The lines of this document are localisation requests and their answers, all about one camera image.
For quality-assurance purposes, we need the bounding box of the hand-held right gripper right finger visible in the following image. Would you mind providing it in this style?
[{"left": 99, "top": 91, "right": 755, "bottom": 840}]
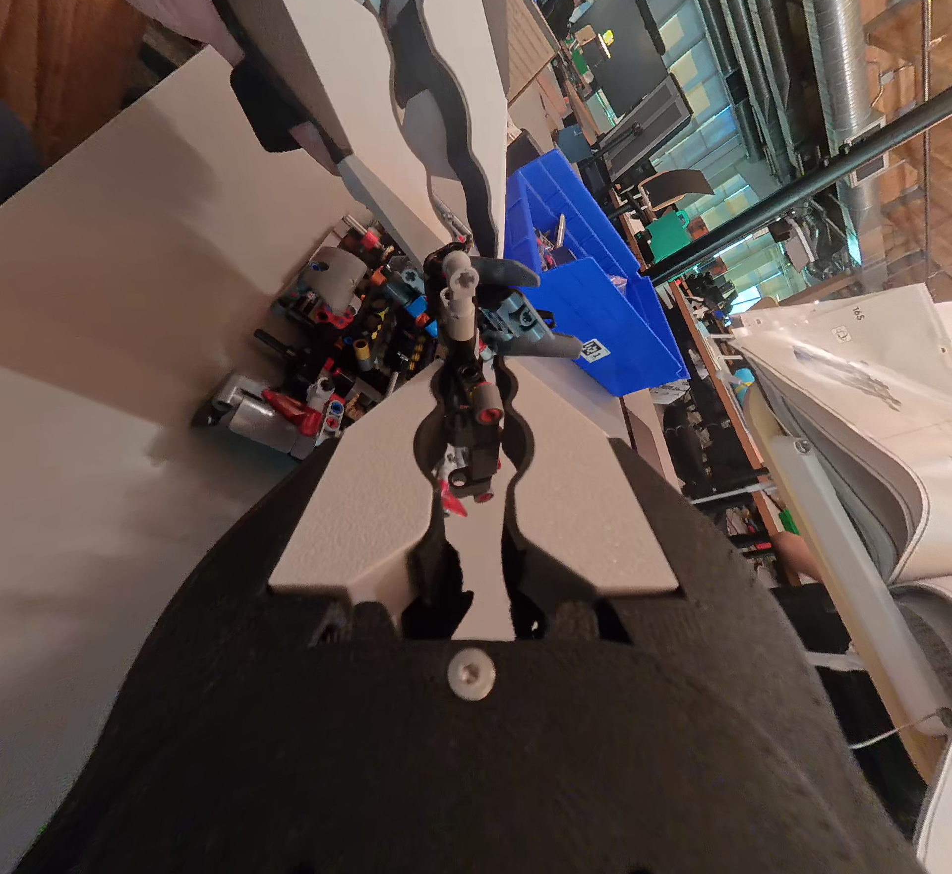
[{"left": 497, "top": 357, "right": 681, "bottom": 606}]

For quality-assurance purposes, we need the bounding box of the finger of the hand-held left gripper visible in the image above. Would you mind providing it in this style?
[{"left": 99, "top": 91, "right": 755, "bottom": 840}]
[
  {"left": 387, "top": 0, "right": 514, "bottom": 261},
  {"left": 277, "top": 0, "right": 471, "bottom": 255}
]

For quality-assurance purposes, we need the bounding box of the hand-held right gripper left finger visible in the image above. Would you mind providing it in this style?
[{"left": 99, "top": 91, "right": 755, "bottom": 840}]
[{"left": 268, "top": 359, "right": 451, "bottom": 606}]

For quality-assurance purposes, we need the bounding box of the large grey lego model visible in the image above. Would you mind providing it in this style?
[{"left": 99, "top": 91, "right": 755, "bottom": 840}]
[{"left": 192, "top": 214, "right": 447, "bottom": 460}]

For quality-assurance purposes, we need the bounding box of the small black lego assembly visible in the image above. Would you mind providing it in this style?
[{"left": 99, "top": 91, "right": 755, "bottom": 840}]
[{"left": 422, "top": 234, "right": 585, "bottom": 518}]

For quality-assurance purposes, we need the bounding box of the black monitor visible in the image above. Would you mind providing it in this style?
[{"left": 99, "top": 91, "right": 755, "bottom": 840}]
[{"left": 573, "top": 0, "right": 670, "bottom": 120}]

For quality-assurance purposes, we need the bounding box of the blue storage bin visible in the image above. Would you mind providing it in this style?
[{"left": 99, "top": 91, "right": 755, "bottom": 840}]
[{"left": 504, "top": 147, "right": 690, "bottom": 399}]

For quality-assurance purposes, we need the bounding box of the wooden chair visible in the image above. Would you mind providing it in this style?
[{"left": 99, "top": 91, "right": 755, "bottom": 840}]
[{"left": 636, "top": 168, "right": 715, "bottom": 209}]

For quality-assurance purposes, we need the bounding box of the green bag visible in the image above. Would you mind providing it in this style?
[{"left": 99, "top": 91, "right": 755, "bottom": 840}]
[{"left": 638, "top": 208, "right": 693, "bottom": 265}]

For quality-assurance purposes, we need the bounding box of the open instruction booklet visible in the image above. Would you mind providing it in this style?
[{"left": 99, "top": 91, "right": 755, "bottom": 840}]
[{"left": 731, "top": 283, "right": 952, "bottom": 596}]

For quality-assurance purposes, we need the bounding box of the black stand pole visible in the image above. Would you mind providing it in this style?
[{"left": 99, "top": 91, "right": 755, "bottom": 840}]
[{"left": 641, "top": 87, "right": 952, "bottom": 288}]

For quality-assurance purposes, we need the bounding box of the silver air duct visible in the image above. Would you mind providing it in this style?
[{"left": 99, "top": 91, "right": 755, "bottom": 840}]
[{"left": 784, "top": 0, "right": 893, "bottom": 235}]

